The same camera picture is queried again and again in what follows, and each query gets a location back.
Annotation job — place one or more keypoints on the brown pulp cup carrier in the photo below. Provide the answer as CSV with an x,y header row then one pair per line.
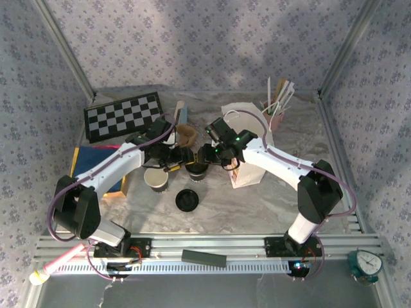
x,y
186,136

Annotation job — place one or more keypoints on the black paper cup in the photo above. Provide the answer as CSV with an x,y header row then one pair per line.
x,y
155,178
196,178

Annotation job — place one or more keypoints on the cartoon print paper bag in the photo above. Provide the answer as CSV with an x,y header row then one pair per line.
x,y
253,174

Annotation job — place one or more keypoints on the blue napkin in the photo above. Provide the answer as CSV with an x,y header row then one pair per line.
x,y
90,160

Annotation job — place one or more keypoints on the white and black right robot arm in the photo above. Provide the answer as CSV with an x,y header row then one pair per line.
x,y
279,160

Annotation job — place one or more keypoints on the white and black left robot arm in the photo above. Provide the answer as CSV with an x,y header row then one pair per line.
x,y
106,167

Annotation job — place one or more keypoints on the light blue box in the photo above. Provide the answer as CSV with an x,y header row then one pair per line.
x,y
184,116

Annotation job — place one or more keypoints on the brown cardboard tray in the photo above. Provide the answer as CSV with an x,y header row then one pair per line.
x,y
125,187

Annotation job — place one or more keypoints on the tan wooden stick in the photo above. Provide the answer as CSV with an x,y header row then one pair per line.
x,y
178,110

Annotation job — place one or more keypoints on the pink napkin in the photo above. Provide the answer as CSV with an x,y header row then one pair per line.
x,y
106,147

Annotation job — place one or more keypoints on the black and grey chessboard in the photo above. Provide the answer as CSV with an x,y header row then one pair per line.
x,y
122,117

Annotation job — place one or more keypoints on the pink bucket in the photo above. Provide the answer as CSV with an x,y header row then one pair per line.
x,y
276,120

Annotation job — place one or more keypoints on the green printed paper sleeve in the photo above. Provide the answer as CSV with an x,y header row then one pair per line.
x,y
271,109

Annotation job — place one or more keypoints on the brown wooden stirrer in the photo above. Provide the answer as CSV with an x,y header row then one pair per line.
x,y
280,88

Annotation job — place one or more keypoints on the dark rectangular block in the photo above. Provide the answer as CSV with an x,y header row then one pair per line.
x,y
204,258

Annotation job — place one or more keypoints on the small circuit board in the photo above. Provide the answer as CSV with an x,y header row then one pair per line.
x,y
298,266
118,267

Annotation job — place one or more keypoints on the pink stick with yellow end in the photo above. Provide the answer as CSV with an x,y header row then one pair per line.
x,y
61,260

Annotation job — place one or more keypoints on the teal alarm clock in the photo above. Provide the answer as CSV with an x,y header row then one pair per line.
x,y
367,264

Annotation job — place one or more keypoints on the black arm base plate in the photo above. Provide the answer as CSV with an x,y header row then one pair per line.
x,y
273,247
144,247

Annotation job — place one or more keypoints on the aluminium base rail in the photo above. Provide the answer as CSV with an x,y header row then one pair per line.
x,y
224,244

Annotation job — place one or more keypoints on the aluminium frame post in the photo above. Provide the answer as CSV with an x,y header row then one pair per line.
x,y
68,51
348,48

